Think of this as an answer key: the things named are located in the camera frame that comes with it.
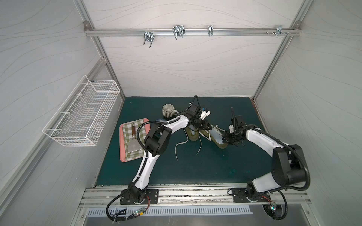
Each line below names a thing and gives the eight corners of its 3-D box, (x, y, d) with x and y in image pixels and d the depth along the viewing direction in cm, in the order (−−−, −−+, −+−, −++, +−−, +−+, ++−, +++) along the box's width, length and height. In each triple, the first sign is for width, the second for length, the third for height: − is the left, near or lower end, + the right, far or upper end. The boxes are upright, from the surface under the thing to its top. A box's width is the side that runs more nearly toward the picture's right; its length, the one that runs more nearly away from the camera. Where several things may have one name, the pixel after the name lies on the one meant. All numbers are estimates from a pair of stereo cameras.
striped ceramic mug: (166, 120, 106) (166, 116, 102) (160, 111, 111) (159, 107, 107) (177, 114, 109) (177, 110, 105) (170, 106, 115) (170, 102, 111)
